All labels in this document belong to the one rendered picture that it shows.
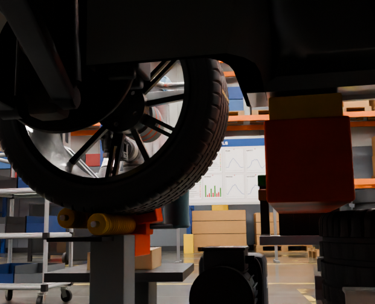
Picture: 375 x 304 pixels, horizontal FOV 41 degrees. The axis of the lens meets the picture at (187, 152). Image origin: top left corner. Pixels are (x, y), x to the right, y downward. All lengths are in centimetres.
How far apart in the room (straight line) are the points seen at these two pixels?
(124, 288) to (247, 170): 626
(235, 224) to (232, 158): 351
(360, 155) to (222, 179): 565
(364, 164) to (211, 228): 407
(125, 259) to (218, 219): 954
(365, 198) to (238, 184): 227
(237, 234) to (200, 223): 83
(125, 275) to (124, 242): 9
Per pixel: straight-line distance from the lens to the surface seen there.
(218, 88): 133
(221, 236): 1091
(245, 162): 759
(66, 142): 174
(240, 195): 754
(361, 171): 1253
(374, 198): 868
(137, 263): 231
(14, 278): 351
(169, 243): 1219
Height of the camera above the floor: 47
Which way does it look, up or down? 9 degrees up
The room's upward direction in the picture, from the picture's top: 1 degrees counter-clockwise
